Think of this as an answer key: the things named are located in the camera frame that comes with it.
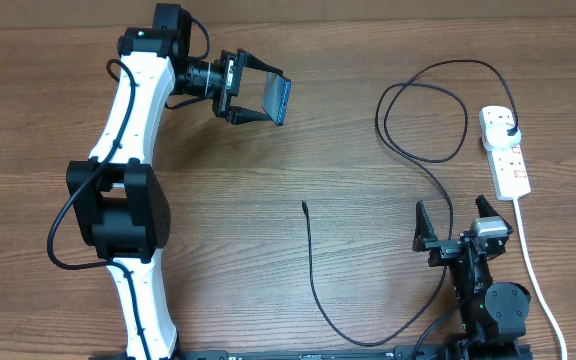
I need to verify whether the black charger cable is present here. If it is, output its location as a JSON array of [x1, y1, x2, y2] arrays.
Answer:
[[301, 59, 521, 348]]

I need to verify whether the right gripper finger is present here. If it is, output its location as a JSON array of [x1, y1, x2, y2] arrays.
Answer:
[[475, 195, 513, 235], [412, 201, 438, 252]]

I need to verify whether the white power strip cord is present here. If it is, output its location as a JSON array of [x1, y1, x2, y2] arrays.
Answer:
[[511, 197, 569, 360]]

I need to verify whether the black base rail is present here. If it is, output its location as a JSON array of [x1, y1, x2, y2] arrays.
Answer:
[[87, 342, 534, 360]]

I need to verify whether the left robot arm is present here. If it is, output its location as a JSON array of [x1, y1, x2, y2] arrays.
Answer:
[[56, 3, 291, 359]]

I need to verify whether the blue-screen smartphone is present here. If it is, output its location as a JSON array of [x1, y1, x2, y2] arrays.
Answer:
[[262, 72, 292, 126]]

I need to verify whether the white charger plug adapter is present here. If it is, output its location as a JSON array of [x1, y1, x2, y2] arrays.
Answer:
[[482, 122, 522, 151]]

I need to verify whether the white power strip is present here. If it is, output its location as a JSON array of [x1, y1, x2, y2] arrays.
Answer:
[[479, 105, 531, 201]]

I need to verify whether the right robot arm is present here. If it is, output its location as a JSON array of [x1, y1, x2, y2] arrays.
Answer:
[[411, 195, 532, 359]]

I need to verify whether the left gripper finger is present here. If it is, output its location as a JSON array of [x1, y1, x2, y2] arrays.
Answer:
[[241, 50, 283, 76], [227, 106, 273, 125]]

